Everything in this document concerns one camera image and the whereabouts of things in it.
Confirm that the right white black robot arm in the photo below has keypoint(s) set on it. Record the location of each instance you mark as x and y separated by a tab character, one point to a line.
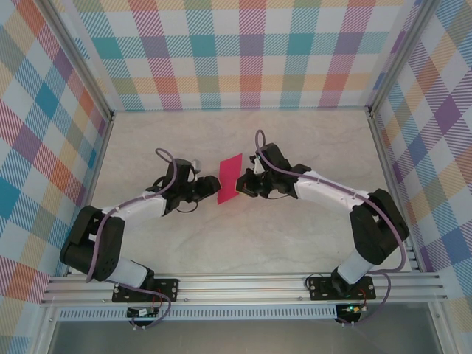
324	188

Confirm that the aluminium side rail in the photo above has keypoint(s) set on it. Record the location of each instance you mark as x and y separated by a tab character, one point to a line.
96	177
391	177

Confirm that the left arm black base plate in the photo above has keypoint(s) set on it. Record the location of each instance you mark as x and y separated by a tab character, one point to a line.
167	289

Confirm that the aluminium corner post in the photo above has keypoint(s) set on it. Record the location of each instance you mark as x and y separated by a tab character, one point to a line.
79	62
394	55

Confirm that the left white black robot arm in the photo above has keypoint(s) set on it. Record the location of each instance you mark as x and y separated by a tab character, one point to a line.
144	206

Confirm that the aluminium frame leg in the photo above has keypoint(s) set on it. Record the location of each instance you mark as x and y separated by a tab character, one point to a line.
44	332
440	332

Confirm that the black circuit board with label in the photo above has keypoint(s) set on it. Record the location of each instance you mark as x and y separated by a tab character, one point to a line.
142	312

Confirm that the aluminium mounting rail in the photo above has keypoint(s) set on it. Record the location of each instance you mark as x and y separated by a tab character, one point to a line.
239	289

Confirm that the red cloth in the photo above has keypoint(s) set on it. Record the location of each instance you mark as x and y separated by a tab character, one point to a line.
228	180

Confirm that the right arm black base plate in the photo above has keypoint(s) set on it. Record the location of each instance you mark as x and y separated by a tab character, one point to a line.
319	287

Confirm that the circuit board with lit LED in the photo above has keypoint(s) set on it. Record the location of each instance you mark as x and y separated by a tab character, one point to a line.
350	309

